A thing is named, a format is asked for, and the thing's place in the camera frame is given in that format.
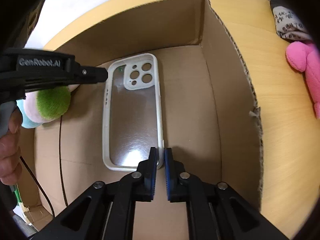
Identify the blue pink green plush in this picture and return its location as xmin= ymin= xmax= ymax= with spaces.
xmin=17 ymin=85 xmax=79 ymax=129

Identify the white clear phone case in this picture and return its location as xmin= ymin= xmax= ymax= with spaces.
xmin=102 ymin=53 xmax=164 ymax=172

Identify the person's left hand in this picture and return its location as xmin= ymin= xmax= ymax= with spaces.
xmin=0 ymin=108 xmax=22 ymax=186

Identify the pink plush toy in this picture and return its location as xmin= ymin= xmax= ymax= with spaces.
xmin=285 ymin=41 xmax=320 ymax=119

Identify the beige printed cloth bag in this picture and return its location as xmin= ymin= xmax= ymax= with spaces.
xmin=270 ymin=0 xmax=312 ymax=41

